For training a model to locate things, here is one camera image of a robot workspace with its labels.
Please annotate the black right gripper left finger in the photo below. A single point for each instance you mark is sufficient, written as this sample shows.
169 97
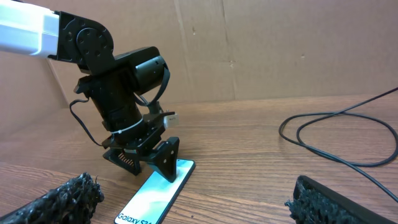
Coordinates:
75 201

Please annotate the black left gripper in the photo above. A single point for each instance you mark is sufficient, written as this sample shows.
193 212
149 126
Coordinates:
134 134

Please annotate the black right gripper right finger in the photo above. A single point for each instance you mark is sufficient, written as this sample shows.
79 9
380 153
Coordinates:
315 203

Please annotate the smartphone with lit screen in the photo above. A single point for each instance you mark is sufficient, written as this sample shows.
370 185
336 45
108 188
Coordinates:
151 203

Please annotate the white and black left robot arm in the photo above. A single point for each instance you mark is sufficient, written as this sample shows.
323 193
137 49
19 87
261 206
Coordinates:
125 88

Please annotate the brown cardboard backdrop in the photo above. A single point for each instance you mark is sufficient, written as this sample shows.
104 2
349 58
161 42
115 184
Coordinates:
247 50

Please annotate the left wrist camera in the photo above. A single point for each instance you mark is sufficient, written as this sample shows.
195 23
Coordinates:
171 121

